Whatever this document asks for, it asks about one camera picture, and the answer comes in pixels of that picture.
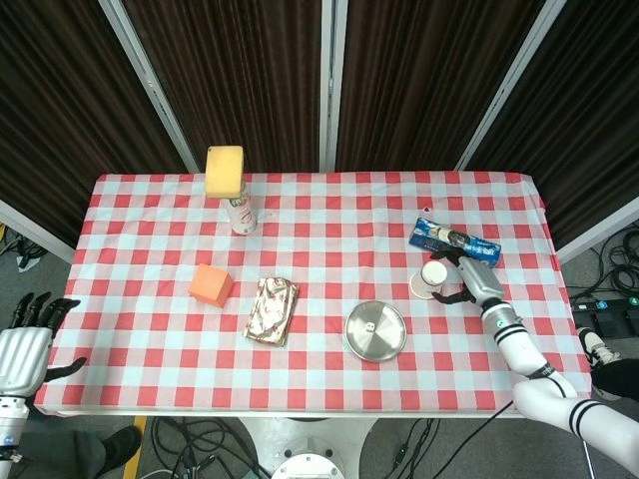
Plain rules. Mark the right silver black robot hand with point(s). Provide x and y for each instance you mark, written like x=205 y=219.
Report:
x=479 y=282

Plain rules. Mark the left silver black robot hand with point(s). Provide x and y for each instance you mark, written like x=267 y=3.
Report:
x=22 y=354

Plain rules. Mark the white paper cup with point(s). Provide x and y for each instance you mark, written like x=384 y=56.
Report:
x=427 y=282

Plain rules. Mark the round stainless steel plate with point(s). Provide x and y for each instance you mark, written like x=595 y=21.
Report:
x=384 y=344

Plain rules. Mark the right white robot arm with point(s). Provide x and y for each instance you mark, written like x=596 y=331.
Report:
x=524 y=354

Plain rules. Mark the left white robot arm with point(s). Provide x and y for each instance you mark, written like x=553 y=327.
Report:
x=10 y=424

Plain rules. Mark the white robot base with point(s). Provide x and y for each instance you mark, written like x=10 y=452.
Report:
x=309 y=429

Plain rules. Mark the blue cookie snack box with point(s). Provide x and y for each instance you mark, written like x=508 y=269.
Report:
x=434 y=234

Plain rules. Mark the gold foil snack pack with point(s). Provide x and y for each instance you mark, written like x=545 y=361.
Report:
x=269 y=312

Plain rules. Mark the grey trouser leg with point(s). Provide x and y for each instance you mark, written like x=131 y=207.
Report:
x=65 y=451

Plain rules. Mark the black power strip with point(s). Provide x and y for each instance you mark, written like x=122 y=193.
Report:
x=599 y=304

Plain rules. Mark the black shoe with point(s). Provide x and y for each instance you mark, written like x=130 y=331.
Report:
x=120 y=444

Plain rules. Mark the white sneaker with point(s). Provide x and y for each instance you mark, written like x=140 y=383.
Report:
x=599 y=346

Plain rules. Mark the red white checkered tablecloth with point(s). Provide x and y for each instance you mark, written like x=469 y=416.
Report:
x=319 y=239

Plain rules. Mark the black trouser leg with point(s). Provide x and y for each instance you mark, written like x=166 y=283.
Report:
x=616 y=379

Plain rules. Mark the orange foam cube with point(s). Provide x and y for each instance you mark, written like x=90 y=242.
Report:
x=209 y=284

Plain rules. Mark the dark ribbed partition panel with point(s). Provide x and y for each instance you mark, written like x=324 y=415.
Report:
x=60 y=100
x=239 y=75
x=589 y=100
x=424 y=75

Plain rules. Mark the yellow green sponge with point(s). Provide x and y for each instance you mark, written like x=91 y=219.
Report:
x=224 y=172

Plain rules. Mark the white partition base rail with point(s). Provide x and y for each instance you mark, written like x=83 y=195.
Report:
x=599 y=229
x=35 y=229

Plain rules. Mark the aluminium partition frame post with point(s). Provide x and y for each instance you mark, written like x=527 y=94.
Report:
x=507 y=87
x=151 y=85
x=332 y=85

